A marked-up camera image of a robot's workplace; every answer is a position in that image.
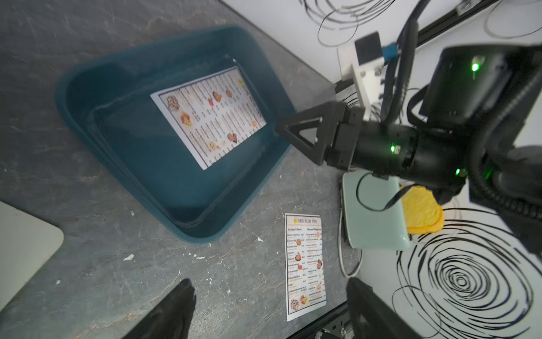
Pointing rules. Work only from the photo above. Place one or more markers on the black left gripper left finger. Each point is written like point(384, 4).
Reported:
point(171, 318)

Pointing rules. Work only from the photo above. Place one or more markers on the teal plastic tray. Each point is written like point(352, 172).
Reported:
point(107, 105)

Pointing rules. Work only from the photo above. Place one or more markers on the mint green toaster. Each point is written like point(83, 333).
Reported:
point(367, 222)

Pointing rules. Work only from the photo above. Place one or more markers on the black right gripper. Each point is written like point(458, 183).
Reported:
point(325, 133)

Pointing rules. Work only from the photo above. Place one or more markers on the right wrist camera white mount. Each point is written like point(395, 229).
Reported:
point(362, 70)

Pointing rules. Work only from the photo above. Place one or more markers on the yellow toast slice front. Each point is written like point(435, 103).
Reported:
point(423, 214)

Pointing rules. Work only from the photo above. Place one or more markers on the white menu holder stand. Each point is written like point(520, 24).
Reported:
point(27, 243)

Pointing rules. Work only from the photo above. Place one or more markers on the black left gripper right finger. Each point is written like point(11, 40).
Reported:
point(371, 317)

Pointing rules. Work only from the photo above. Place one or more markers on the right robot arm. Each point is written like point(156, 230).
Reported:
point(459, 130)

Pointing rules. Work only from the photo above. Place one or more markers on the old dim sum menu sheet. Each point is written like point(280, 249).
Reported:
point(304, 265)

